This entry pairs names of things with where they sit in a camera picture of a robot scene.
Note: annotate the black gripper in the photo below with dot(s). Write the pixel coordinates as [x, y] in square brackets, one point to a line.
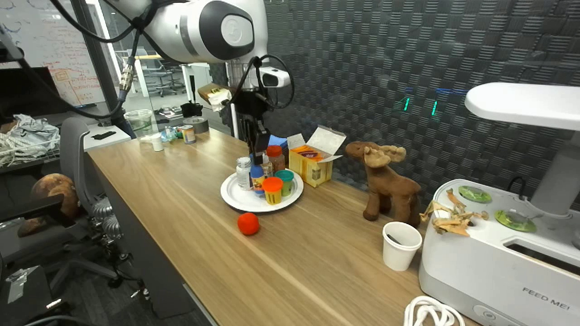
[251, 111]

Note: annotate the brown spice bottle orange lid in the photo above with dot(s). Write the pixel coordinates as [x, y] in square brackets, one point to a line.
[276, 158]

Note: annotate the white pill bottle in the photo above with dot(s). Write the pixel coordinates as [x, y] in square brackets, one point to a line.
[243, 172]

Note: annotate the blue toy bottle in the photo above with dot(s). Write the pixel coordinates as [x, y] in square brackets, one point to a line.
[256, 178]

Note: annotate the small tub with teal lid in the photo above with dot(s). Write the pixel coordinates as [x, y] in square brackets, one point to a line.
[285, 181]

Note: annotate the yellow tub with orange lid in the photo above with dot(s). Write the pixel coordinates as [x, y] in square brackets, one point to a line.
[272, 190]

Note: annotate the orange ball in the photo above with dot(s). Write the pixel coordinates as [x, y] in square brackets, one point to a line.
[249, 225]

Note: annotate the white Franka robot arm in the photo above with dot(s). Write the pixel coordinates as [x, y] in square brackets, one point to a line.
[205, 27]

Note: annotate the white paper plate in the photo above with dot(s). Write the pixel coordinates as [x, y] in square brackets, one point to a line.
[242, 196]

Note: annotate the open yellow cardboard box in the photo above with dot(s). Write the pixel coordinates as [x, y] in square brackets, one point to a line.
[314, 165]

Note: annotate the small printed can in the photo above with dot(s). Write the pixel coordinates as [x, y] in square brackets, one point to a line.
[187, 134]

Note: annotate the clear plastic jar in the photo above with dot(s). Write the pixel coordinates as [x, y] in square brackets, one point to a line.
[142, 123]

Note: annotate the brown moose plush toy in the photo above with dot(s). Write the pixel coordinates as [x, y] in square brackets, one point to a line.
[392, 187]

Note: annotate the black slanted pole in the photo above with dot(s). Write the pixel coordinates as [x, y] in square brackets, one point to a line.
[102, 65]

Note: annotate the white paper cup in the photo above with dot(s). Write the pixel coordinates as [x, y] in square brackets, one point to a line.
[399, 250]

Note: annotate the grey office chair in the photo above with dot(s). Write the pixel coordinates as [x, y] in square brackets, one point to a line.
[75, 156]

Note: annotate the tan dried scraps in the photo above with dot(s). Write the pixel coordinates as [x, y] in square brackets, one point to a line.
[454, 218]

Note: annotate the pale fabric pile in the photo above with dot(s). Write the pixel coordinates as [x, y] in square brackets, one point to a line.
[30, 136]

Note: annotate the white bowl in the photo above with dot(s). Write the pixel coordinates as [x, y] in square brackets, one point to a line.
[483, 272]

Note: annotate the amber wrist camera block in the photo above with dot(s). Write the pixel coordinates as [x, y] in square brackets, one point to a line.
[214, 94]

